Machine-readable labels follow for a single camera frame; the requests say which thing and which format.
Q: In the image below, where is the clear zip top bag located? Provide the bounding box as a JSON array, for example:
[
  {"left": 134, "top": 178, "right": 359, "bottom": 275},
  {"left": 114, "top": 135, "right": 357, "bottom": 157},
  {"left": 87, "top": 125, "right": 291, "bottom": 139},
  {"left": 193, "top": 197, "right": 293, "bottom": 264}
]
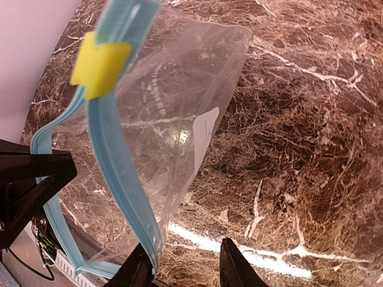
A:
[{"left": 31, "top": 1, "right": 251, "bottom": 279}]

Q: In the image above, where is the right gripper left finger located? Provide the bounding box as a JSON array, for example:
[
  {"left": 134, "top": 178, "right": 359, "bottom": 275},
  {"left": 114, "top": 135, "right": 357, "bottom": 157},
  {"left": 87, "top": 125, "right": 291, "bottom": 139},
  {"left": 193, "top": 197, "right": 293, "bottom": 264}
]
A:
[{"left": 104, "top": 243, "right": 158, "bottom": 287}]

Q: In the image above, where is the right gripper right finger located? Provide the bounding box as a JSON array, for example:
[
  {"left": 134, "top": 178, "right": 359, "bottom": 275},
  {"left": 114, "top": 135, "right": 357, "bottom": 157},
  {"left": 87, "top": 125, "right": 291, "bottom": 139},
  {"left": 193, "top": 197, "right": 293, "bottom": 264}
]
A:
[{"left": 220, "top": 237, "right": 268, "bottom": 287}]

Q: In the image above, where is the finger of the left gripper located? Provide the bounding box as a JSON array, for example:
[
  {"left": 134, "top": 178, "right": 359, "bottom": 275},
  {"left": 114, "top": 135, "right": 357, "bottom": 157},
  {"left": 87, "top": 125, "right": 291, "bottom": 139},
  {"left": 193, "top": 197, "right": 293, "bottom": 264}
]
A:
[{"left": 1, "top": 140, "right": 77, "bottom": 249}]

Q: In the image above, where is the white slotted cable duct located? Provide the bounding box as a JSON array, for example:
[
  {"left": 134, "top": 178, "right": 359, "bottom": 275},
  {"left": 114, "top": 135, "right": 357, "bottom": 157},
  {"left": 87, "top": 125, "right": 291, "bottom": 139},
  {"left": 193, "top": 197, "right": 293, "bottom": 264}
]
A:
[{"left": 55, "top": 251, "right": 94, "bottom": 287}]

